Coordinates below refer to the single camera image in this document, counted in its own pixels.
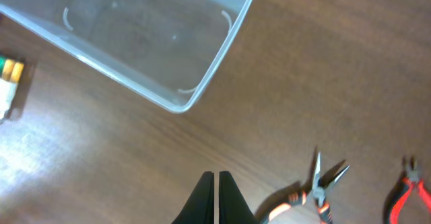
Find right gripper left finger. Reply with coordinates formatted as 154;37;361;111
172;172;214;224

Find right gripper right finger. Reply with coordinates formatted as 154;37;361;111
219;171;259;224

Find long nose pliers orange black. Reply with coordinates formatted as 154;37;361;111
259;151;350;224

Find clear plastic container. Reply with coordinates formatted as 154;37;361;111
1;0;253;114

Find red diagonal cutters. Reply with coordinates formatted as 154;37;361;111
384;157;430;224

